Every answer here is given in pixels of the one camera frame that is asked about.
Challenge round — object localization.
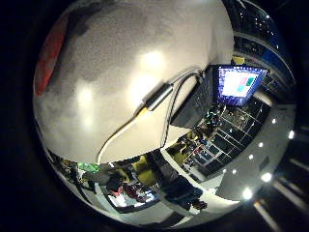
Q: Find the orange shrimp plush toy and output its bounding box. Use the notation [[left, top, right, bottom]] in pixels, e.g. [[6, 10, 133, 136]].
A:
[[34, 13, 70, 97]]

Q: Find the thin black cable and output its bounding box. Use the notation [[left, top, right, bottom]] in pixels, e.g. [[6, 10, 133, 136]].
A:
[[159, 71, 206, 148]]

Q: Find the computer monitor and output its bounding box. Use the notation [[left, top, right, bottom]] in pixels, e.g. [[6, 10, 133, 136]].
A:
[[170, 64, 269, 130]]

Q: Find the small yellow object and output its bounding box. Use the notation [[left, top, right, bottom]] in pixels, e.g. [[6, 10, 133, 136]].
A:
[[231, 55, 246, 66]]

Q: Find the bright green object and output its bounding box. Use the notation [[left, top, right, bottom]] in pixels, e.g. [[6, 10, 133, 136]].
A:
[[76, 161, 100, 174]]

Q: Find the silver cable adapter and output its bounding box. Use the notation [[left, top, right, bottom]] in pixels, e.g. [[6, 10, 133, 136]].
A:
[[141, 82, 175, 112]]

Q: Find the yellow-green chair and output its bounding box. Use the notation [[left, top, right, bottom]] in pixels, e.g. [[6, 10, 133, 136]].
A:
[[131, 156, 158, 188]]

